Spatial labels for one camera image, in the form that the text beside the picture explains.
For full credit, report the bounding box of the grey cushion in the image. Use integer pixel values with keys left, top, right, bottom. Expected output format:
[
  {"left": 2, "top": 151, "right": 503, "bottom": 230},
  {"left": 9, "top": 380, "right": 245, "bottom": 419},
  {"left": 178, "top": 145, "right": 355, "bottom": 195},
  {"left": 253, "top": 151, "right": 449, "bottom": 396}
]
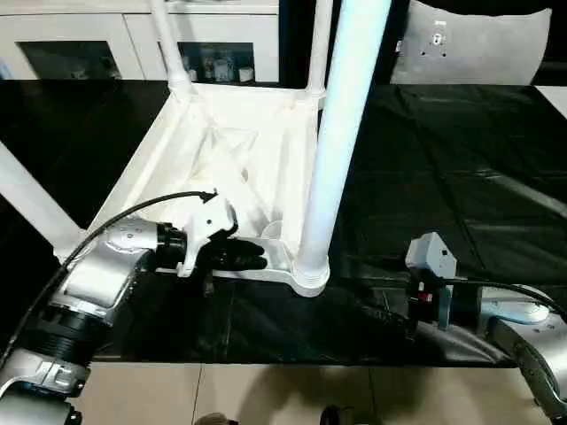
[{"left": 388, "top": 0, "right": 554, "bottom": 87}]

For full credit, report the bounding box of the black flat monitor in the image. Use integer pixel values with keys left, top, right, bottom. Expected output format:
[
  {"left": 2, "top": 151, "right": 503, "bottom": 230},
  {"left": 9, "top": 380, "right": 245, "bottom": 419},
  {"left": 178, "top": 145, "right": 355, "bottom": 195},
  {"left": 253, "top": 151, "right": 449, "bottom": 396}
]
[{"left": 538, "top": 60, "right": 567, "bottom": 84}]

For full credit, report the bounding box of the white flat board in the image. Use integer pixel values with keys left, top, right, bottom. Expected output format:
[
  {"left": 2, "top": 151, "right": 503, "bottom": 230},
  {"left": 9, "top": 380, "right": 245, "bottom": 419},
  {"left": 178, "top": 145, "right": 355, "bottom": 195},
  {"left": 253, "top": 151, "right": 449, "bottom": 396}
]
[{"left": 533, "top": 84, "right": 567, "bottom": 111}]

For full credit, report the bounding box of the white plastic table top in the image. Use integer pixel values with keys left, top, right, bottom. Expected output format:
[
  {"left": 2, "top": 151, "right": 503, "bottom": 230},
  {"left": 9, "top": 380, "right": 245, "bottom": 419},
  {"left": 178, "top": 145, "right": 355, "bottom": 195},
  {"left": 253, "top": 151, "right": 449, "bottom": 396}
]
[{"left": 78, "top": 79, "right": 332, "bottom": 299}]

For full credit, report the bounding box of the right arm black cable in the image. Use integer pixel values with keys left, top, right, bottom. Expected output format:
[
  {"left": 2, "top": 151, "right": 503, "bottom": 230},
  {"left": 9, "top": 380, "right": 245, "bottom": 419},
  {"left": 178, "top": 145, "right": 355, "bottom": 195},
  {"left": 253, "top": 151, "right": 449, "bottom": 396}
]
[{"left": 441, "top": 277, "right": 567, "bottom": 319}]

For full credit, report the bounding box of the white plastic table leg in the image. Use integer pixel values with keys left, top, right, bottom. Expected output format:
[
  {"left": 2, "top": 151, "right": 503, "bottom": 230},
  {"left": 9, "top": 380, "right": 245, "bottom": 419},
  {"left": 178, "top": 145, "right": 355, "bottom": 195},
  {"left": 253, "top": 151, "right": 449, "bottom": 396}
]
[
  {"left": 0, "top": 140, "right": 89, "bottom": 259},
  {"left": 304, "top": 0, "right": 334, "bottom": 102},
  {"left": 295, "top": 0, "right": 394, "bottom": 290},
  {"left": 150, "top": 0, "right": 197, "bottom": 102}
]

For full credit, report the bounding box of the white cabinet with glass doors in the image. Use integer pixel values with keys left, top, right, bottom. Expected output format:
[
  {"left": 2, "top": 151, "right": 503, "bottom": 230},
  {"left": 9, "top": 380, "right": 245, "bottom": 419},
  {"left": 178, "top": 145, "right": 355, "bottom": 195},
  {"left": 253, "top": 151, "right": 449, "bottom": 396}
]
[{"left": 0, "top": 0, "right": 282, "bottom": 86}]

